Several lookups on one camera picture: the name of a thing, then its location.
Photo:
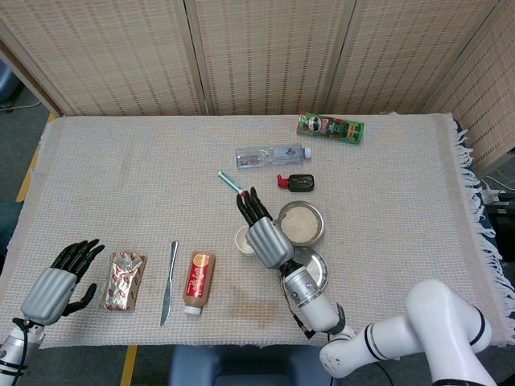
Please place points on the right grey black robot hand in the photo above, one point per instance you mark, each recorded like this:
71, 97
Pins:
269, 243

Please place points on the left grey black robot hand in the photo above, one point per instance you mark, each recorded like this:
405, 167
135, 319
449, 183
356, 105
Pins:
50, 291

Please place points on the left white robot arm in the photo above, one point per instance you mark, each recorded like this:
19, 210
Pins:
10, 354

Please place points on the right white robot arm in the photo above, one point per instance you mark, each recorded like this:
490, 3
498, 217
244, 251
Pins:
318, 309

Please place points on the white paper cup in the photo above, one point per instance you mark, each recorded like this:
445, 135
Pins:
240, 241

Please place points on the flat steel plate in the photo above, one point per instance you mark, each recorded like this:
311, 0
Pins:
316, 269

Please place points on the steel bowl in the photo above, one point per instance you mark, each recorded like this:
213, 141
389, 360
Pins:
322, 225

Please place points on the red patterned snack packet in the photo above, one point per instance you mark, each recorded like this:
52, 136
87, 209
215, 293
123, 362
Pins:
122, 281

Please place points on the teal and red pen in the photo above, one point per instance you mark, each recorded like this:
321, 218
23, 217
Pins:
229, 181

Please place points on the brown red-labelled sauce bottle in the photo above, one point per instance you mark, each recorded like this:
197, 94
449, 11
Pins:
199, 281

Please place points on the clear plastic water bottle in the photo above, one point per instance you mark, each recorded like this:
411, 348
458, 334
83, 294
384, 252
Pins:
261, 157

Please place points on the steel table knife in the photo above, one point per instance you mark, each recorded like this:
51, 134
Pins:
168, 289

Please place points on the green Pringles can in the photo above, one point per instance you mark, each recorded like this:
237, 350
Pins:
330, 128

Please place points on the beige woven tablecloth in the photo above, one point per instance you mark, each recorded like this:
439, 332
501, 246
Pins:
120, 181

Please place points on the bamboo folding screen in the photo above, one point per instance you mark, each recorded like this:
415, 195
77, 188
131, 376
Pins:
261, 52

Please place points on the blue bin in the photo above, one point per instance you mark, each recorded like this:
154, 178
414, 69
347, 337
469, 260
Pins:
6, 84

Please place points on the black box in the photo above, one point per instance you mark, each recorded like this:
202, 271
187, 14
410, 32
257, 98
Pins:
505, 221

